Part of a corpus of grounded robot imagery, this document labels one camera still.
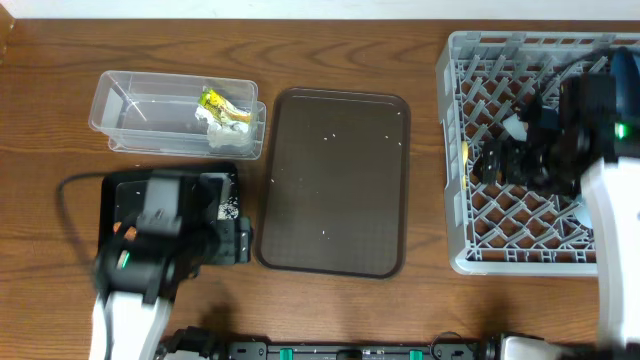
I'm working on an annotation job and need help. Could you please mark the yellow green snack wrapper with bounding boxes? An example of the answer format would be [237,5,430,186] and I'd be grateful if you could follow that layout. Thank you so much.
[198,88,251,124]

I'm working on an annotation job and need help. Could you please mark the dark brown serving tray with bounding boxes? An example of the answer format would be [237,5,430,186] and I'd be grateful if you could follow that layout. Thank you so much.
[255,87,411,279]

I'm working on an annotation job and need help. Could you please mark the grey dishwasher rack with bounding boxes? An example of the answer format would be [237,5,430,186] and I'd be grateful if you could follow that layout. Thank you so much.
[436,31,639,276]

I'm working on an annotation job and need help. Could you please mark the white tissue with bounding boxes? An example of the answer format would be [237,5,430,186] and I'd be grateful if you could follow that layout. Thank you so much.
[195,105,251,148]

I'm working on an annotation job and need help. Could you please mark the orange carrot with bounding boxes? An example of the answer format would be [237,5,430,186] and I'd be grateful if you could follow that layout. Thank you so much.
[113,222,137,242]

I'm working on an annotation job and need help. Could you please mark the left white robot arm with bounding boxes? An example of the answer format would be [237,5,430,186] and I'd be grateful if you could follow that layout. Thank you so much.
[90,169,252,359]

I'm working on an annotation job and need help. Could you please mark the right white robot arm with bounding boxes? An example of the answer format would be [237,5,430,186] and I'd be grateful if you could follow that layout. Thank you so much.
[474,115,639,359]

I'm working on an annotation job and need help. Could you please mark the black plastic bin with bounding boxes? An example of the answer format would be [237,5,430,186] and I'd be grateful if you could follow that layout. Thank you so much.
[99,162,238,246]

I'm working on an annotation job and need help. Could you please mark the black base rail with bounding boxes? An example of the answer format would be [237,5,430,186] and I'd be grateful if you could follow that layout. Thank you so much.
[152,327,570,360]

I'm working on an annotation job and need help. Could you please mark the yellow plastic spoon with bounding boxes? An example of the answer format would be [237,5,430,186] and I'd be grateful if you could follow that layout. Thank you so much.
[461,141,469,191]

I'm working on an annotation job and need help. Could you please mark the light blue rice bowl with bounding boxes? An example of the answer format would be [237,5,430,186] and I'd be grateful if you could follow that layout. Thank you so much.
[502,114,528,142]

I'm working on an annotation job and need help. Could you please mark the dark blue plate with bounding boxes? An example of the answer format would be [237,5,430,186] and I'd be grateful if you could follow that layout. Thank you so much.
[610,47,639,132]

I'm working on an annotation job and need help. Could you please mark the light blue plastic cup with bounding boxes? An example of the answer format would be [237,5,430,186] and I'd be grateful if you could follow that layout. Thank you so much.
[573,195,593,229]

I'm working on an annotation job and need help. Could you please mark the clear plastic bin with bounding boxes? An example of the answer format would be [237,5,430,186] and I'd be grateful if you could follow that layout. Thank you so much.
[88,70,266,160]

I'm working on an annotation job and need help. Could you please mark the pile of white rice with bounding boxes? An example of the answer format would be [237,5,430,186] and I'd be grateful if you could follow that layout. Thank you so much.
[217,173,239,220]

